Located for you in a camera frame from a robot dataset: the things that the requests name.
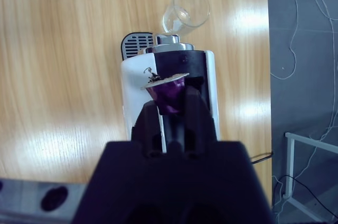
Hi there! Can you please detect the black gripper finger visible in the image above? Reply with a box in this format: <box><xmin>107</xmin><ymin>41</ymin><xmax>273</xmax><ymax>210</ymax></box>
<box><xmin>131</xmin><ymin>100</ymin><xmax>166</xmax><ymax>157</ymax></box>
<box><xmin>182</xmin><ymin>86</ymin><xmax>221</xmax><ymax>156</ymax></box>

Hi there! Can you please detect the purple coffee capsule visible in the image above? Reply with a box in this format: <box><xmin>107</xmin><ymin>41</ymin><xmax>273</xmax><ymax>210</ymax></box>
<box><xmin>139</xmin><ymin>72</ymin><xmax>191</xmax><ymax>116</ymax></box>

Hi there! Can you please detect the clear drinking glass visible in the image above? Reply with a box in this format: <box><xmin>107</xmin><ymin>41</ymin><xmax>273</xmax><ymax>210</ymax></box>
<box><xmin>162</xmin><ymin>0</ymin><xmax>211</xmax><ymax>36</ymax></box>

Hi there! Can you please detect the white capsule coffee machine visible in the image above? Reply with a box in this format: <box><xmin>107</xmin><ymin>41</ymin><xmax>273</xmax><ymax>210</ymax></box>
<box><xmin>120</xmin><ymin>32</ymin><xmax>221</xmax><ymax>154</ymax></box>

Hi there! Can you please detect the black machine power cable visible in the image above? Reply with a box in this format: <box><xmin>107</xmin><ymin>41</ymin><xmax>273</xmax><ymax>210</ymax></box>
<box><xmin>249</xmin><ymin>151</ymin><xmax>273</xmax><ymax>164</ymax></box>

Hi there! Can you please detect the white floor cable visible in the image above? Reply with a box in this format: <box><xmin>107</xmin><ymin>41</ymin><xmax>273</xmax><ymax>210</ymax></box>
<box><xmin>266</xmin><ymin>0</ymin><xmax>338</xmax><ymax>145</ymax></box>

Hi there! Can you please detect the white metal table frame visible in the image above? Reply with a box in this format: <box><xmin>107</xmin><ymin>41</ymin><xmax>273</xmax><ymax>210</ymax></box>
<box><xmin>281</xmin><ymin>132</ymin><xmax>338</xmax><ymax>222</ymax></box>

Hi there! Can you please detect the black floor cable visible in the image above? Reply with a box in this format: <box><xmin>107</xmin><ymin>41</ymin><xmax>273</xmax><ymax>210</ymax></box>
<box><xmin>271</xmin><ymin>175</ymin><xmax>338</xmax><ymax>221</ymax></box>

